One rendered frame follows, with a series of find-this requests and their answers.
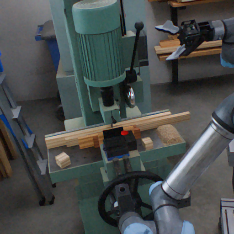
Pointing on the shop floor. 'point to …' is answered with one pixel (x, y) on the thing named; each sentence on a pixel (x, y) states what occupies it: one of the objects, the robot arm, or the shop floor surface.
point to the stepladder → (24, 140)
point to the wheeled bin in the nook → (50, 39)
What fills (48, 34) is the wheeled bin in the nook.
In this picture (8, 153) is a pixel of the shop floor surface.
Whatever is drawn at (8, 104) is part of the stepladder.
